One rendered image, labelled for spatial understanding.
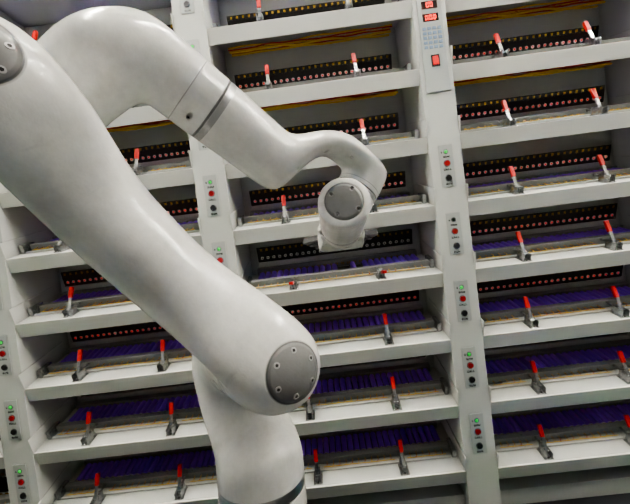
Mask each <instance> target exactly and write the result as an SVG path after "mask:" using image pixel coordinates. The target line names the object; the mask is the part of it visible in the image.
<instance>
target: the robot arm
mask: <svg viewBox="0 0 630 504"><path fill-rule="evenodd" d="M138 104H146V105H148V106H151V107H152V108H154V109H155V110H157V111H158V112H159V113H161V114H162V115H163V116H165V117H166V118H168V119H169V120H170V121H172V122H173V123H174V124H176V125H177V126H178V127H180V128H181V129H183V130H184V131H185V132H187V133H188V134H189V135H191V136H192V137H194V138H195V139H196V140H198V141H199V142H201V143H202V144H203V145H205V146H206V147H208V148H209V149H210V150H212V151H213V152H215V153H216V154H217V155H219V156H220V157H222V158H223V159H224V160H226V161H227V162H229V163H230V164H232V165H233V166H234V167H236V168H237V169H238V170H240V171H241V172H243V173H244V174H245V175H247V176H248V177H250V178H251V179H252V180H254V181H255V182H257V183H258V184H260V185H262V186H263V187H265V188H268V189H278V188H280V187H282V186H283V185H285V184H286V183H287V182H288V181H290V180H291V179H292V178H293V177H294V176H295V175H296V174H297V173H298V172H299V171H300V170H301V169H302V168H303V167H305V166H306V165H307V164H308V163H309V162H311V161H312V160H314V159H316V158H318V157H327V158H329V159H331V160H332V161H334V162H335V163H336V164H337V165H338V166H339V167H340V168H341V171H342V173H341V175H340V177H339V178H337V179H334V180H332V181H330V182H329V183H327V184H326V185H325V186H324V187H323V189H322V190H321V192H320V194H319V197H318V212H319V220H320V225H319V227H318V230H317V235H315V236H312V237H308V238H304V239H303V244H304V245H309V247H315V248H316V249H319V250H320V253H322V252H333V251H341V250H349V249H356V248H360V247H362V246H363V244H364V243H365V241H366V240H371V239H372V237H375V236H377V235H378V232H377V230H372V229H364V226H365V223H366V220H367V218H368V215H369V213H370V210H371V208H372V206H373V204H374V202H375V200H376V199H377V197H378V195H379V193H380V191H381V189H382V188H383V186H384V183H385V181H386V177H387V172H386V169H385V167H384V165H383V164H382V162H381V161H380V160H379V159H378V158H377V157H376V156H375V155H374V154H373V153H372V152H371V151H370V150H369V149H368V148H367V147H366V146H364V145H363V144H362V143H361V142H360V141H358V140H357V139H356V138H354V137H353V136H351V135H349V134H347V133H344V132H340V131H334V130H322V131H315V132H309V133H303V134H294V133H290V132H288V131H286V130H285V129H284V128H282V127H281V126H280V125H279V124H278V123H277V122H276V121H275V120H274V119H272V118H271V117H270V116H269V115H268V114H267V113H266V112H265V111H263V110H262V109H261V108H260V107H259V106H258V105H257V104H256V103H255V102H253V101H252V100H251V99H250V98H249V97H248V96H247V95H246V94H245V93H243V92H242V91H241V90H240V89H239V88H238V87H237V86H236V85H235V84H233V83H232V82H231V81H230V80H229V79H228V78H227V77H225V76H224V75H223V74H222V73H221V72H220V71H219V70H218V69H216V68H215V67H214V66H213V65H212V64H211V63H210V62H208V61H207V60H206V59H205V58H204V57H203V56H202V55H200V54H199V53H198V52H197V51H196V50H195V49H194V48H193V47H191V46H190V45H189V44H188V43H187V42H186V41H184V40H183V39H182V38H181V37H180V36H179V35H178V34H176V33H175V32H174V31H173V30H172V29H170V28H169V27H168V26H167V25H165V24H164V23H163V22H161V21H160V20H159V19H157V18H155V17H154V16H152V15H150V14H148V13H146V12H144V11H141V10H138V9H135V8H131V7H125V6H100V7H94V8H88V9H84V10H81V11H78V12H76V13H73V14H71V15H69V16H67V17H65V18H64V19H62V20H60V21H59V22H58V23H56V24H55V25H54V26H52V27H51V28H50V29H49V30H48V31H47V32H46V33H45V34H44V35H43V36H42V37H41V38H40V39H39V40H38V41H37V42H36V41H35V40H34V39H33V38H32V37H30V36H29V35H28V34H27V33H25V32H24V31H23V30H21V29H20V28H18V27H17V26H15V25H14V24H12V23H10V22H9V21H7V20H5V19H3V18H1V17H0V183H1V184H2V185H3V186H4V187H5V188H6V189H7V190H9V191H10V192H11V193H12V194H13V195H14V196H15V197H16V198H17V199H18V200H19V201H20V202H21V203H22V204H23V205H24V206H25V207H26V208H27V209H29V210H30V211H31V212H32V213H33V214H34V215H35V216H36V217H37V218H38V219H39V220H40V221H41V222H42V223H43V224H44V225H45V226H47V227H48V228H49V229H50V230H51V231H52V232H53V233H54V234H55V235H56V236H57V237H58V238H59V239H61V240H62V241H63V242H64V243H65V244H66V245H67V246H68V247H69V248H70V249H71V250H73V251H74V252H75V253H76V254H77V255H78V256H79V257H80V258H82V259H83V260H84V261H85V262H86V263H87V264H89V265H90V266H91V267H92V268H93V269H94V270H95V271H97V272H98V273H99V274H100V275H101V276H102V277H104V278H105V279H106V280H107V281H108V282H109V283H111V284H112V285H113V286H114V287H115V288H116V289H118V290H119V291H120V292H121V293H122V294H123V295H125V296H126V297H127V298H128V299H129V300H130V301H132V302H133V303H134V304H135V305H136V306H138V307H139V308H140V309H141V310H142V311H143V312H145V313H146V314H147V315H148V316H149V317H151V318H152V319H153V320H154V321H155V322H156V323H158V324H159V325H160V326H161V327H162V328H163V329H165V330H166V331H167V332H168V333H169V334H170V335H171V336H173V337H174V338H175V339H176V340H177V341H178V342H179V343H181V344H182V345H183V346H184V347H185V348H186V349H187V350H188V351H189V352H190V353H191V354H192V372H193V379H194V384H195V389H196V394H197V398H198V402H199V405H200V409H201V413H202V416H203V420H204V423H205V426H206V429H207V432H208V436H209V439H210V442H211V446H212V449H213V453H214V458H215V464H216V476H217V489H218V504H307V497H306V484H305V472H304V460H303V451H302V445H301V442H300V438H299V435H298V433H297V430H296V428H295V426H294V424H293V422H292V420H291V418H290V416H289V414H288V413H289V412H291V411H293V410H295V409H297V408H298V407H300V406H301V405H302V404H303V403H305V402H306V401H307V399H308V398H309V397H310V396H311V394H312V393H313V391H314V389H315V387H316V385H317V382H318V378H319V375H320V356H319V351H318V348H317V345H316V343H315V341H314V339H313V337H312V336H311V334H310V333H309V332H308V331H307V329H306V328H305V327H304V326H303V325H302V324H301V323H300V322H299V321H298V320H297V319H296V318H294V317H293V316H292V315H291V314H289V313H288V312H287V311H286V310H284V309H283V308H282V307H280V306H279V305H278V304H276V303H275V302H274V301H272V300H271V299H270V298H268V297H267V296H266V295H264V294H263V293H261V292H260V291H259V290H257V289H256V288H255V287H253V286H252V285H250V284H249V283H247V282H246V281H245V280H243V279H242V278H240V277H239V276H237V275H236V274H235V273H233V272H232V271H231V270H229V269H228V268H227V267H225V266H224V265H223V264H221V263H220V262H219V261H218V260H216V259H215V258H214V257H213V256H211V255H210V254H209V253H208V252H207V251H206V250H204V249H203V248H202V247H201V246H200V245H199V244H198V243H197V242H196V241H195V240H194V239H193V238H192V237H191V236H190V235H189V234H188V233H187V232H186V231H185V230H184V229H183V228H182V227H181V226H180V225H179V224H178V223H177V222H176V221H175V220H174V219H173V217H172V216H171V215H170V214H169V213H168V212H167V211H166V210H165V209H164V208H163V207H162V206H161V205H160V204H159V203H158V202H157V201H156V200H155V199H154V197H153V196H152V195H151V194H150V193H149V192H148V190H147V189H146V188H145V187H144V185H143V184H142V183H141V181H140V180H139V179H138V177H137V176H136V174H135V173H134V172H133V170H132V169H131V167H130V166H129V164H128V163H127V161H126V160H125V158H124V157H123V155H122V153H121V152H120V150H119V149H118V147H117V145H116V144H115V142H114V141H113V139H112V137H111V136H110V134H109V132H108V131H107V129H106V127H107V126H108V125H109V124H110V123H111V122H113V121H114V120H115V119H116V118H118V117H119V116H120V115H122V114H123V113H124V112H126V111H127V110H129V109H130V108H132V107H133V106H135V105H138Z"/></svg>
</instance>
